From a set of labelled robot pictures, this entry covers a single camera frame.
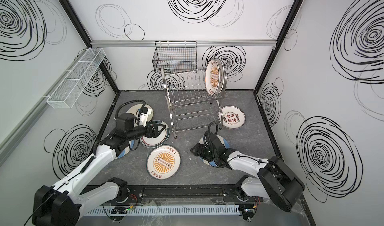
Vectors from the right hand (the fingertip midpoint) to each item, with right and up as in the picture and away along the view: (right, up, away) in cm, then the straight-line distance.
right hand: (192, 154), depth 82 cm
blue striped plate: (+9, -4, -1) cm, 10 cm away
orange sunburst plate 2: (+11, +43, -2) cm, 45 cm away
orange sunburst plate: (-16, -5, +2) cm, 17 cm away
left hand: (-16, +17, -5) cm, 24 cm away
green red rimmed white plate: (-24, +5, +7) cm, 25 cm away
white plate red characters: (+29, +18, +21) cm, 41 cm away
